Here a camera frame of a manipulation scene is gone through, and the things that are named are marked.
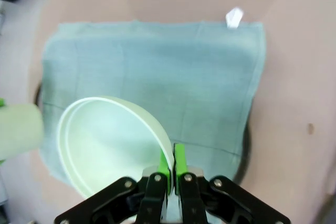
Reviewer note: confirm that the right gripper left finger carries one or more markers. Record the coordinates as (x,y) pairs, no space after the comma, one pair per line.
(155,197)

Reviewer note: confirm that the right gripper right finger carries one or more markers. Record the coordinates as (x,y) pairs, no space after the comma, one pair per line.
(189,197)

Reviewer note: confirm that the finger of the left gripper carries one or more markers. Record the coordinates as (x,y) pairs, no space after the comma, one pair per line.
(1,102)

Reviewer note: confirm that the light green plastic cup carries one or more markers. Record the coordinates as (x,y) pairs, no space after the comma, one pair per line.
(18,129)

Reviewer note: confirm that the light green plastic bowl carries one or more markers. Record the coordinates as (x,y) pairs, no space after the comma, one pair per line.
(105,142)

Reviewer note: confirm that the blue-green cloth mat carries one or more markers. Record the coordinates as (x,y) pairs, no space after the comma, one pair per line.
(157,64)

